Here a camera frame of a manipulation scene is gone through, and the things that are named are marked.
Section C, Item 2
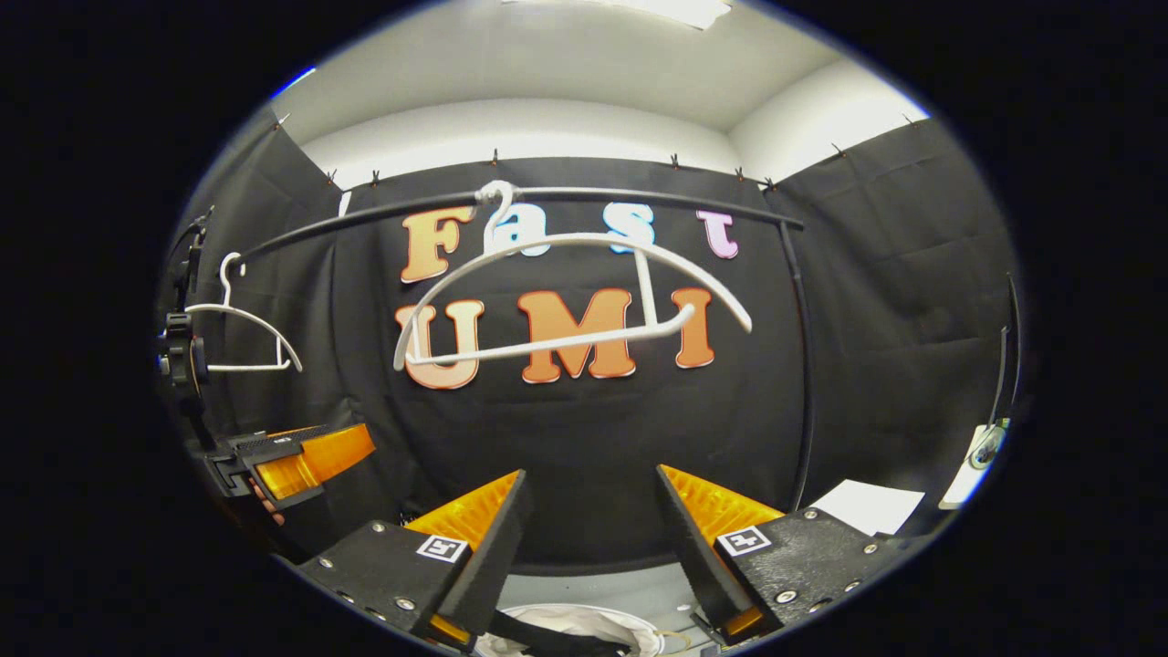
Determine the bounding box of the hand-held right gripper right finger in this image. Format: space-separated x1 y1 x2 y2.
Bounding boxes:
654 464 906 646

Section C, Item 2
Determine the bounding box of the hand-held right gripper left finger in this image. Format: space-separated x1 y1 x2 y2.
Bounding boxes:
297 469 535 652

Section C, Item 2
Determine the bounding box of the white laundry hamper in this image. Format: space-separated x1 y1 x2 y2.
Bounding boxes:
473 602 669 657

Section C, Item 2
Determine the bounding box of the white plastic clothes hanger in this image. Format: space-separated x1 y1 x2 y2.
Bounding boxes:
185 252 304 373
392 180 755 371

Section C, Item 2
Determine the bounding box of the black clothes rack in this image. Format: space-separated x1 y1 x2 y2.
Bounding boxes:
239 185 816 510

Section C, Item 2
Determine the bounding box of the black backdrop cloth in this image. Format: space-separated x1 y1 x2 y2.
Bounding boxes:
160 114 1023 576

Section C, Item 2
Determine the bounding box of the white paper sheet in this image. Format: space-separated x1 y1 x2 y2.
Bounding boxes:
810 479 925 537

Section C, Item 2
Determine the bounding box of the round grey dish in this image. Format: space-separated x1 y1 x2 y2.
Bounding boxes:
969 425 1006 472

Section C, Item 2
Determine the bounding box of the black computer monitor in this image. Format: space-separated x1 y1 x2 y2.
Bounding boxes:
993 272 1025 430

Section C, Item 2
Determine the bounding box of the ceiling light panel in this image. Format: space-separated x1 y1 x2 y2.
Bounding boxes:
511 0 733 30

